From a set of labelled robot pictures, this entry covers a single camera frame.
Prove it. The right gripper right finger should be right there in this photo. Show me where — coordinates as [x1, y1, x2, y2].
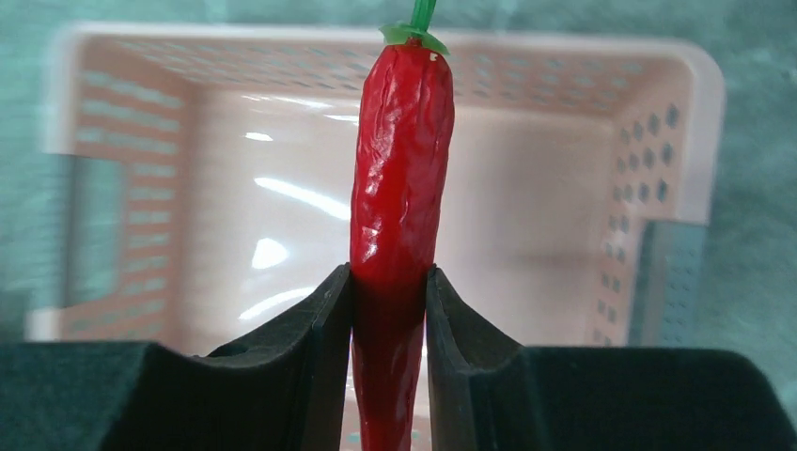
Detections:
[426, 269, 796, 450]

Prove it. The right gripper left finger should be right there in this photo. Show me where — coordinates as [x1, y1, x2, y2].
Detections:
[1, 265, 352, 450]

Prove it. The pink plastic basket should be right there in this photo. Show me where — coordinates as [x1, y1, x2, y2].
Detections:
[24, 23, 725, 353]

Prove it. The red chili pepper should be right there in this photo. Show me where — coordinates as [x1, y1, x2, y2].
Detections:
[350, 1, 455, 450]

